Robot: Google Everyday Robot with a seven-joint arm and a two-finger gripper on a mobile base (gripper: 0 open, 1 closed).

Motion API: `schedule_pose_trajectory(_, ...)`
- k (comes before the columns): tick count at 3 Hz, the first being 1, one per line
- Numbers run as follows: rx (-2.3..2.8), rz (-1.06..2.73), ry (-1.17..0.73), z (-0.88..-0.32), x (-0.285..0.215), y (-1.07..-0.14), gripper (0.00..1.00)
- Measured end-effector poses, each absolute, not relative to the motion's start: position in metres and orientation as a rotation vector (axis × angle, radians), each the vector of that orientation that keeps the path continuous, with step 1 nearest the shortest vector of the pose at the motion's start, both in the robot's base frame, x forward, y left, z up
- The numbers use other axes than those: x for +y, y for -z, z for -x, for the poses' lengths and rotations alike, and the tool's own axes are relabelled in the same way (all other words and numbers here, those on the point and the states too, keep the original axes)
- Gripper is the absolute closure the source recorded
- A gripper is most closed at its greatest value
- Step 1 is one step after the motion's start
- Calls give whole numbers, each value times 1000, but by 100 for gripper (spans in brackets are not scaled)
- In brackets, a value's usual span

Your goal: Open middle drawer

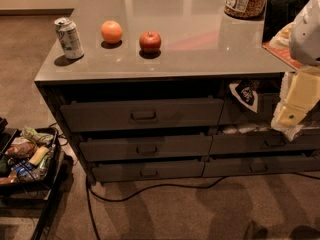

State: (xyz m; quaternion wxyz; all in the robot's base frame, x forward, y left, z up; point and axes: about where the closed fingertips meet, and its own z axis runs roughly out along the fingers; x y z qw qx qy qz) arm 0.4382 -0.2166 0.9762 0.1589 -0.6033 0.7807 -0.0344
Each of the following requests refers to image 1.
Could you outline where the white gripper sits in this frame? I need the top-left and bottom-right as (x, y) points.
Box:
(271, 66), (320, 132)

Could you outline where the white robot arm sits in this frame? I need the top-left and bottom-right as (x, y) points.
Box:
(271, 0), (320, 131)

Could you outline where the grey drawer cabinet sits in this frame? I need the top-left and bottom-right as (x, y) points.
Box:
(35, 0), (319, 183)

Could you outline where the black white snack bag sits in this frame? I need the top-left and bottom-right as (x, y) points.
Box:
(229, 79), (258, 113)

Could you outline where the orange laptop keyboard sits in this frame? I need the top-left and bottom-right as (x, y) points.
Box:
(262, 42), (302, 70)

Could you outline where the large jar of nuts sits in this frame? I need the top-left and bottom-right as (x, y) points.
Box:
(225, 0), (266, 19)

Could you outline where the red apple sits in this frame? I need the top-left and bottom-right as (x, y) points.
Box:
(139, 31), (161, 54)

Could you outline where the orange fruit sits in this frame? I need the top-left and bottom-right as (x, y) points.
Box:
(101, 21), (122, 44)

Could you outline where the white green soda can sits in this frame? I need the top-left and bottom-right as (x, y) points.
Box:
(54, 17), (84, 60)

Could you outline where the green bag in bin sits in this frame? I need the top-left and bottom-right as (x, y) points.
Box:
(20, 127), (53, 145)

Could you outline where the yellow sponge in bin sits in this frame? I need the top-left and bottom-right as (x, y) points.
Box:
(29, 146), (49, 166)

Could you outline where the black bin of groceries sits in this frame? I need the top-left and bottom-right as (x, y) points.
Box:
(0, 127), (60, 196)

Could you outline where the brown snack bag in bin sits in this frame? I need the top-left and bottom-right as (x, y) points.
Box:
(5, 142), (36, 159)

